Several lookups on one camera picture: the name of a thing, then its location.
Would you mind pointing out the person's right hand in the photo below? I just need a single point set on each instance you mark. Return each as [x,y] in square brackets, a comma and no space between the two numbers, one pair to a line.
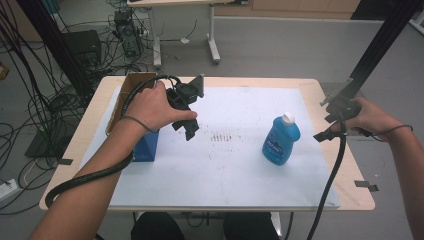
[376,121]

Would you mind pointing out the black equipment box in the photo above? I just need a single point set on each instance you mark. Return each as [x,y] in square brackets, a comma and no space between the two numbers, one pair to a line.
[81,46]

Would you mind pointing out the white desk with metal legs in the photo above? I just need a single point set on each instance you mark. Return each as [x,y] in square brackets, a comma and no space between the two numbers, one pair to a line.
[156,40]

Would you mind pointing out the black metal frame post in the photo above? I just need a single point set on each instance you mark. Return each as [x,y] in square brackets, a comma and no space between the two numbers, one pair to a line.
[383,43]
[56,43]

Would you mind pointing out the person's black pants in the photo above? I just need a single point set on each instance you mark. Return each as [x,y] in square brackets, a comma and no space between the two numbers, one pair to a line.
[156,228]

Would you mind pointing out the dark floor plate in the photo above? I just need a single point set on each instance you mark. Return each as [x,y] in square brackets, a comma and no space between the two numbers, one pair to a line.
[40,146]

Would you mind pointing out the light wooden table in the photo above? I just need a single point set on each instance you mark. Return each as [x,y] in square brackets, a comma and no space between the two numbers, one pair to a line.
[346,166]

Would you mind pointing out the black computer tower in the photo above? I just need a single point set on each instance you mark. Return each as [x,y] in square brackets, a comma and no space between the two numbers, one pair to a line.
[128,33]

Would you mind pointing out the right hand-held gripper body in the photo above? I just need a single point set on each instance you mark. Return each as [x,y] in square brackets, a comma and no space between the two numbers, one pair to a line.
[345,108]

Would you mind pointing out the person's left hand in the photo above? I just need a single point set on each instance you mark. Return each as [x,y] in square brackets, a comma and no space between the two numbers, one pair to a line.
[151,106]

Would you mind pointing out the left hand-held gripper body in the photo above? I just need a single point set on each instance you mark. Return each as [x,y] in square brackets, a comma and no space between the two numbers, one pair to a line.
[183,93]

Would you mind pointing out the blue bottle with white cap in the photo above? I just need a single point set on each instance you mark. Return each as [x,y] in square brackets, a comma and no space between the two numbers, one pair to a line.
[280,140]

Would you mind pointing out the white table mat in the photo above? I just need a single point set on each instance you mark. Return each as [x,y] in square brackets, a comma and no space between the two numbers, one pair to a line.
[216,173]

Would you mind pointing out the white power strip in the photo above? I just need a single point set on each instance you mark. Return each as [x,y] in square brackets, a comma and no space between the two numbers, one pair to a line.
[7,190]

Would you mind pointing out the grey tape strip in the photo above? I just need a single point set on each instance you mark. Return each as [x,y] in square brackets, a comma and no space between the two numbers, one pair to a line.
[65,161]
[366,185]

